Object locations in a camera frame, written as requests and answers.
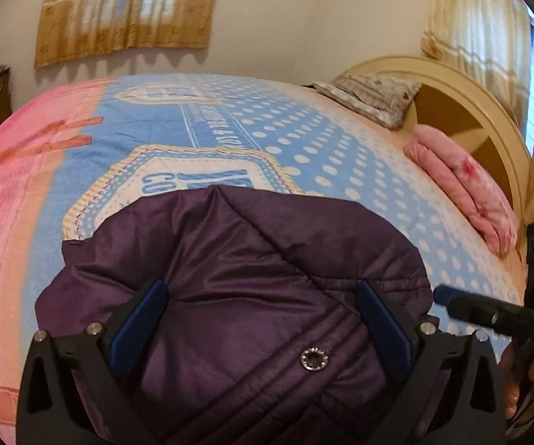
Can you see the cream arched headboard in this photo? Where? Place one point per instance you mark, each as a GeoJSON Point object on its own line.
{"type": "Point", "coordinates": [461, 102]}

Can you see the beige patterned curtain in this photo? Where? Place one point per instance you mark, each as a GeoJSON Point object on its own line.
{"type": "Point", "coordinates": [128, 9]}
{"type": "Point", "coordinates": [484, 23]}

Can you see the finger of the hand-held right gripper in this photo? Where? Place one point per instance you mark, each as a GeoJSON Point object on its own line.
{"type": "Point", "coordinates": [484, 313]}

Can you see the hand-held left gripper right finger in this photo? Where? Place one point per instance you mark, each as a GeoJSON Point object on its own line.
{"type": "Point", "coordinates": [382, 329]}

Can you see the blue dotted printed bedsheet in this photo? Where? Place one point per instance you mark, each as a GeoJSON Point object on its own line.
{"type": "Point", "coordinates": [341, 157]}

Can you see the purple quilted jacket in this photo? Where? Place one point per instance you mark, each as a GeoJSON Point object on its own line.
{"type": "Point", "coordinates": [248, 259]}

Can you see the striped pillow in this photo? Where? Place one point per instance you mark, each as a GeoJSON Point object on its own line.
{"type": "Point", "coordinates": [368, 95]}

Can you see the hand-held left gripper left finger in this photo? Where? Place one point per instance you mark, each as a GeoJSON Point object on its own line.
{"type": "Point", "coordinates": [139, 329]}

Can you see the folded pink quilt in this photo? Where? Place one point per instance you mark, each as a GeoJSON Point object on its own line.
{"type": "Point", "coordinates": [470, 185]}

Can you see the person's right hand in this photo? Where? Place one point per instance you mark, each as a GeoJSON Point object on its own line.
{"type": "Point", "coordinates": [533, 373]}

